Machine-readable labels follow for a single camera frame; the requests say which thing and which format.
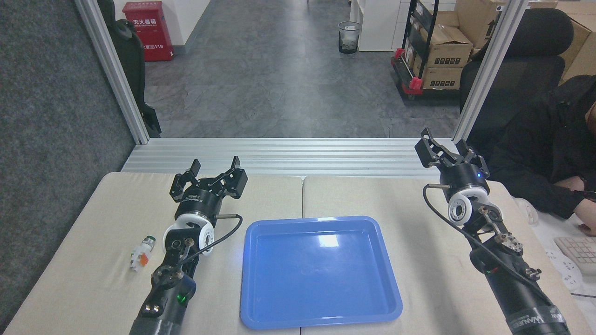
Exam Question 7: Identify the blue plastic tray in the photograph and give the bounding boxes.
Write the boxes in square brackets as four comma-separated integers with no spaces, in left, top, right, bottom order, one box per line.
[240,215,403,330]

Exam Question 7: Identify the white cabinet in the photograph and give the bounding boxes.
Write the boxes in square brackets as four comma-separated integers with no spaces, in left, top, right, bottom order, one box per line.
[349,0,401,52]

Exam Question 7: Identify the person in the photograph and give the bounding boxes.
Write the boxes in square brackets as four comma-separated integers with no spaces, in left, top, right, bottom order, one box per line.
[487,74,596,236]

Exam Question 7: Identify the white round object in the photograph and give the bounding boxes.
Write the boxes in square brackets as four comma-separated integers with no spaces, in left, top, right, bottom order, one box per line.
[512,198,540,227]

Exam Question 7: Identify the white power strip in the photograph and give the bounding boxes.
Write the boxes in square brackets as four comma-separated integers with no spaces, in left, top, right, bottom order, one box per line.
[542,249,583,292]

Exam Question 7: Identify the large plain cardboard box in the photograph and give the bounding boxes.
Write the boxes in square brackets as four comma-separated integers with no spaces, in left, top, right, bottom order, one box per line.
[454,0,506,49]

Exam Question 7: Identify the cardboard box with black print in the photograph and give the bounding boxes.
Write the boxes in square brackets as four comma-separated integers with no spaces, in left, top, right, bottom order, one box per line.
[420,25,474,69]

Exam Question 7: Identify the red fire extinguisher box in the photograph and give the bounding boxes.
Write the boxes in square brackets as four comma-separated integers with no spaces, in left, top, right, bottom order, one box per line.
[122,1,175,62]

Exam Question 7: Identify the black office chair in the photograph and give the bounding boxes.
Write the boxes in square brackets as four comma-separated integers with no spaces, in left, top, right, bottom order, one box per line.
[460,8,575,159]

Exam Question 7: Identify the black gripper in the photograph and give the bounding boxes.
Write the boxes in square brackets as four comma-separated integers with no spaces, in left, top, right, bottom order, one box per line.
[414,128,491,200]
[169,156,248,222]

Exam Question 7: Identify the flat cardboard box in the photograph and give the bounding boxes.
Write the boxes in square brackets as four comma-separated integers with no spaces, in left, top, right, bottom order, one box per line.
[421,67,463,90]

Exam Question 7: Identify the white push button switch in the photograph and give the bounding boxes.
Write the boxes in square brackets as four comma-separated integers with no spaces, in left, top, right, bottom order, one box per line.
[130,236,156,272]

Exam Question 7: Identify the grey felt partition panel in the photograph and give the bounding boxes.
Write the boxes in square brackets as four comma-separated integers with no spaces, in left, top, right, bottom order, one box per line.
[0,0,136,322]

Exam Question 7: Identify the white keyboard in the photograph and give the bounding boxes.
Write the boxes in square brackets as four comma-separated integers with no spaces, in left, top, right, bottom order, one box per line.
[554,236,596,275]

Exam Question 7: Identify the person's right hand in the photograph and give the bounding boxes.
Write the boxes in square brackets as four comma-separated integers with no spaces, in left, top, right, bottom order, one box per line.
[554,176,586,192]

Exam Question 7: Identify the black chair behind post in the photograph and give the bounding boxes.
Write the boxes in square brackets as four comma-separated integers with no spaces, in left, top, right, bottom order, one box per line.
[97,0,162,138]

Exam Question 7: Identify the silver aluminium post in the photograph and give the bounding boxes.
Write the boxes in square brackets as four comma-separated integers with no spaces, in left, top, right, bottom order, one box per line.
[453,0,530,143]
[74,0,150,145]

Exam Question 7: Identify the mesh waste bin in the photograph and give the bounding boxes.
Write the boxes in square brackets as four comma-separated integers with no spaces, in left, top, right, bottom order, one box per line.
[338,21,362,54]

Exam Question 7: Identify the black cart with red corners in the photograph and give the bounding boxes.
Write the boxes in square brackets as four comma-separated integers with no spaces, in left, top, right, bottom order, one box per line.
[390,0,471,101]

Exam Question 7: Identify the ribbed aluminium frame bed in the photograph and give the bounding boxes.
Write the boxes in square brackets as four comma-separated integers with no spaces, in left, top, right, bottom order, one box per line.
[121,138,460,178]

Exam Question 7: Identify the person's left hand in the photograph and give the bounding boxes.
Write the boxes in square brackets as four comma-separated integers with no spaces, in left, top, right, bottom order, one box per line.
[574,198,596,236]

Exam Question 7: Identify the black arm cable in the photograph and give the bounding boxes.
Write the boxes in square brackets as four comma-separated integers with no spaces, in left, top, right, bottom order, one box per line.
[423,183,555,308]
[186,214,244,267]

